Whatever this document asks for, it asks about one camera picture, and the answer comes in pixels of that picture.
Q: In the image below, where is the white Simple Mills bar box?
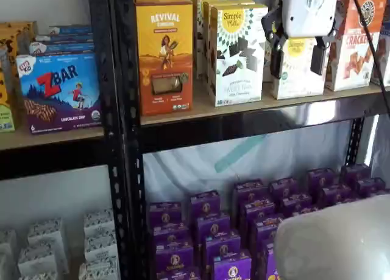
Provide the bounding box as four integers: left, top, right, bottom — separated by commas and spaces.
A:
270, 36, 329, 100
262, 38, 275, 83

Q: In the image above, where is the yellow Bobo's box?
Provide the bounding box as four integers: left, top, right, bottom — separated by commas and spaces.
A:
0, 21, 38, 69
0, 45, 16, 134

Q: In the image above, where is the white patterned carton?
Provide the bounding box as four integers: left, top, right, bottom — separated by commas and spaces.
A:
26, 217, 67, 248
0, 229, 18, 254
83, 208, 116, 233
17, 246, 62, 275
78, 260, 120, 280
83, 231, 119, 262

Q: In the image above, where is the orange Revival cracker box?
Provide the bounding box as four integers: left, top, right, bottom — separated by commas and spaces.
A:
135, 2, 195, 116
133, 0, 194, 7

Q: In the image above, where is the purple Annie's box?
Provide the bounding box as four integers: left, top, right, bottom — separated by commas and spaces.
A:
212, 251, 254, 280
339, 163, 372, 184
268, 176, 300, 199
203, 229, 242, 260
154, 240, 195, 271
250, 214, 285, 251
194, 212, 232, 242
190, 189, 222, 217
239, 199, 277, 223
306, 167, 336, 190
233, 178, 269, 205
354, 176, 387, 198
148, 201, 184, 228
151, 223, 190, 248
319, 184, 353, 207
279, 193, 314, 214
156, 266, 201, 280
264, 240, 278, 280

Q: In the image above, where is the black metal shelving rack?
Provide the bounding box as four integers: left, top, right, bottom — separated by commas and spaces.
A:
0, 0, 129, 280
111, 0, 390, 280

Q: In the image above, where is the Zbar chocolate chip box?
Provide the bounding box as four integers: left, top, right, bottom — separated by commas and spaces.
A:
16, 52, 104, 137

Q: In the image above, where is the orange Pretzel Crackers box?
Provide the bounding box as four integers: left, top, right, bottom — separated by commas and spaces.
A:
324, 0, 382, 92

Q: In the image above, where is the blue Clif Kid box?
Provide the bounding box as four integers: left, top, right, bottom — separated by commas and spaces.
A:
47, 25, 93, 36
35, 33, 94, 44
29, 41, 96, 56

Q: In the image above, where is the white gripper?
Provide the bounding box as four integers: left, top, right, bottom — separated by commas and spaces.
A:
261, 0, 339, 80

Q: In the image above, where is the Simple Mills Sweet Thins box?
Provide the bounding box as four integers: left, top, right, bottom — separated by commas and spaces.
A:
209, 2, 269, 108
202, 0, 257, 91
191, 0, 242, 80

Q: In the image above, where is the wooden shelf board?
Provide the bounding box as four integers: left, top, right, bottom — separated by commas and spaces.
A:
0, 125, 105, 151
139, 78, 390, 128

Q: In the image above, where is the teal tape strip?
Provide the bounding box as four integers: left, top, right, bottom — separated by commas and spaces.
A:
214, 133, 267, 173

